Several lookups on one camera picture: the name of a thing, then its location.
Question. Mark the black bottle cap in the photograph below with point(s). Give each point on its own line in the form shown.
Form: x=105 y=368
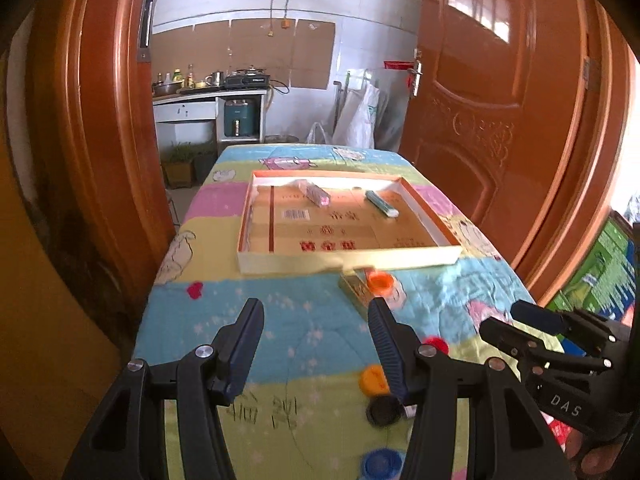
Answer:
x=382 y=410

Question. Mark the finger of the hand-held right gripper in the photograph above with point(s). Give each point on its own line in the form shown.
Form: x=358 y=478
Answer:
x=535 y=315
x=502 y=334

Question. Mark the metal basin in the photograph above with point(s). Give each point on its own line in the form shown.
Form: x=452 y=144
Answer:
x=166 y=88

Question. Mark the rectangular printed metal lighter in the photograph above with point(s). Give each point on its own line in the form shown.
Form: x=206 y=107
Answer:
x=356 y=292

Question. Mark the shallow orange-rimmed cardboard tray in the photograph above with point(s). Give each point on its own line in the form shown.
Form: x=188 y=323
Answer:
x=350 y=240

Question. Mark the black gas stove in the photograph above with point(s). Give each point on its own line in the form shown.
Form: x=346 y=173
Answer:
x=248 y=80

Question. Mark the clear plastic bag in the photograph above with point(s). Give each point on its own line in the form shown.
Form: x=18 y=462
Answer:
x=317 y=134

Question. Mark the metal lock strike plate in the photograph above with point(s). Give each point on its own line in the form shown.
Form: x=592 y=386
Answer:
x=144 y=25

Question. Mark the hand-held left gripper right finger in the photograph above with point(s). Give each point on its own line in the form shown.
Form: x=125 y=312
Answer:
x=387 y=355

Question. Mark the blue bottle cap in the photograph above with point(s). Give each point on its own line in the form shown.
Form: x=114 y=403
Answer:
x=382 y=465

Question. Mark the teal floral lighter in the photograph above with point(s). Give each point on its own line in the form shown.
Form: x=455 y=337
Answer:
x=381 y=203

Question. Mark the green printed carton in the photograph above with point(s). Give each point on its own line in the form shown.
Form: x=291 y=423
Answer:
x=600 y=270

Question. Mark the cardboard sheets on wall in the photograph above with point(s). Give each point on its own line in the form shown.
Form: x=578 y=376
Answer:
x=310 y=60

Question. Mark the brown wooden door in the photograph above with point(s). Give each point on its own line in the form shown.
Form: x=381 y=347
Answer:
x=475 y=85

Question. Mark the pink silver lighter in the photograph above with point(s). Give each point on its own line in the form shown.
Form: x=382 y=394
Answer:
x=314 y=193

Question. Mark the potted green plant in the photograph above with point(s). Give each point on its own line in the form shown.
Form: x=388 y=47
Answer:
x=178 y=165
x=205 y=162

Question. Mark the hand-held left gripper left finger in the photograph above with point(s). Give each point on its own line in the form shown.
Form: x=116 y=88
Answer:
x=244 y=352

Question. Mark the person's right hand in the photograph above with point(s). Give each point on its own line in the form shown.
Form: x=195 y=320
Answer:
x=595 y=460

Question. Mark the orange bottle cap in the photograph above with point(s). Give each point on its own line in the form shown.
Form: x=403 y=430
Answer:
x=372 y=380

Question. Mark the yellow-capped bottle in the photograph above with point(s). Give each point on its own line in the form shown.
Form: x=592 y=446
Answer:
x=177 y=76

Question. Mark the brown wooden door frame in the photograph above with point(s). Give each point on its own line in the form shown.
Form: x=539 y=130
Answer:
x=110 y=160

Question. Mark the tall glass bottle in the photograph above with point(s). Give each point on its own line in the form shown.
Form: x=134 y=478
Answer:
x=190 y=77

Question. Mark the white kitchen counter cabinet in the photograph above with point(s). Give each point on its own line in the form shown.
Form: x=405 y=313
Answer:
x=190 y=110

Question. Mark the small red bottle cap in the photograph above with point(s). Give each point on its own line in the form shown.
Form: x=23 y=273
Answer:
x=437 y=344

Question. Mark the large white sack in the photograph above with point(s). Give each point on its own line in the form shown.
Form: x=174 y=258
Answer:
x=357 y=117

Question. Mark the green air fryer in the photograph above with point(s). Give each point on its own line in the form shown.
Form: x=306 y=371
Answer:
x=240 y=119

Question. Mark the round woven basket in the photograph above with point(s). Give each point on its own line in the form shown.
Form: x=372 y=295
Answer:
x=281 y=139

